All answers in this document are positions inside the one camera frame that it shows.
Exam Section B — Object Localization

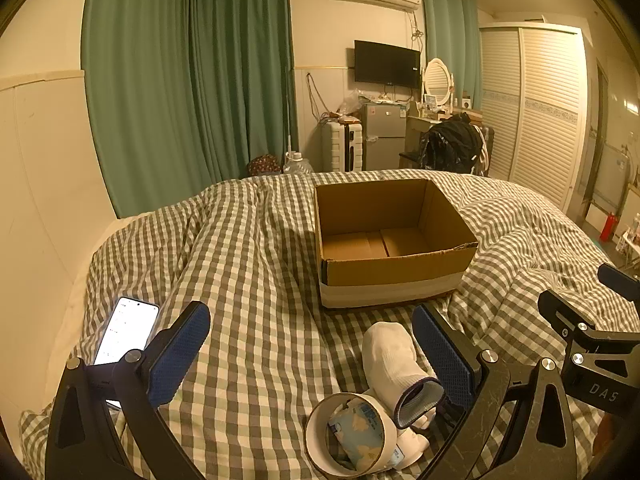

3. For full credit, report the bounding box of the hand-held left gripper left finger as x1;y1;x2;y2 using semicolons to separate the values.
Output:
45;301;211;480

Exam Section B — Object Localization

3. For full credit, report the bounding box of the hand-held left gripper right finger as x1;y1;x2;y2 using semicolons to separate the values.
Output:
411;303;582;480

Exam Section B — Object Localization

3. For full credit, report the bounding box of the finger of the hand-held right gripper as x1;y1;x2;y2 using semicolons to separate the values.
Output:
597;262;640;307
538;288;609;352

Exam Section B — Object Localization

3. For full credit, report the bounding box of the cardboard box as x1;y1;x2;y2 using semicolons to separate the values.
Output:
313;178;480;310

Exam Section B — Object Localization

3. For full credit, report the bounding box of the red fire extinguisher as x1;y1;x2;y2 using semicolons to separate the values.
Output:
599;212;619;244

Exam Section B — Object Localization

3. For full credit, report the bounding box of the smartphone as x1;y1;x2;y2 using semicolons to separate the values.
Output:
92;296;161;411

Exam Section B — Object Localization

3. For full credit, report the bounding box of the tissue packet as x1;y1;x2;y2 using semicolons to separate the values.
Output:
327;404;384;469

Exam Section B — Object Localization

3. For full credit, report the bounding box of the checked blanket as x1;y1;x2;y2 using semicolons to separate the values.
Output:
19;168;640;480

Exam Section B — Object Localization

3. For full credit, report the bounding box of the white tape roll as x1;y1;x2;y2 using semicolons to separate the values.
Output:
304;392;399;479

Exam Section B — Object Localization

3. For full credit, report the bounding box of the white louvered wardrobe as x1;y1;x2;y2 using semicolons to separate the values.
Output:
478;22;589;214

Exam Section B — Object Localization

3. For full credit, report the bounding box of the black jacket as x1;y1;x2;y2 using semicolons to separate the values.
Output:
419;113;486;176

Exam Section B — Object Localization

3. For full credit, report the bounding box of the wooden chair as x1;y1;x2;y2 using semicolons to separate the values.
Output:
398;150;432;172

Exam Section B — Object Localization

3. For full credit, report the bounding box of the patterned bag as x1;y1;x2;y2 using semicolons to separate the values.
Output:
246;153;281;178

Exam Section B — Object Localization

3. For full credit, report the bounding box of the clear water jug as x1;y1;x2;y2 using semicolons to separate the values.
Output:
283;151;315;176

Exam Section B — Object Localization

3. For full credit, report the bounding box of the silver fridge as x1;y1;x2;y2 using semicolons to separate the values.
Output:
360;102;407;171

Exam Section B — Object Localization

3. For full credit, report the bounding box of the dressing table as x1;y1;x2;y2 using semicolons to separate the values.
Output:
405;109;482;157

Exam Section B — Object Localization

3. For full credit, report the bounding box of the white suitcase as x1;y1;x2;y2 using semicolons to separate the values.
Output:
321;120;365;174

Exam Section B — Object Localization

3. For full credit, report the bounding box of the oval white mirror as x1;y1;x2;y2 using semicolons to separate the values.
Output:
422;57;456;109

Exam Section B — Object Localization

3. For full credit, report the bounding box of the clear plastic bag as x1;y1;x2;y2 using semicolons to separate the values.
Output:
339;89;377;117

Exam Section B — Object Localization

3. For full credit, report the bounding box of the dark green curtain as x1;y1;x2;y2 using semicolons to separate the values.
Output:
81;0;299;219

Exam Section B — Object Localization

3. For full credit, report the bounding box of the light green curtain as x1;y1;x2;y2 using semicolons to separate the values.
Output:
419;0;484;111

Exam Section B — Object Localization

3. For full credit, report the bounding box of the wall cable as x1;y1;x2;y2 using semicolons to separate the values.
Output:
305;72;327;122

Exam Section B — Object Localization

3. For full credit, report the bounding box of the black wall television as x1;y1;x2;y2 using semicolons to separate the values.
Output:
353;39;422;89

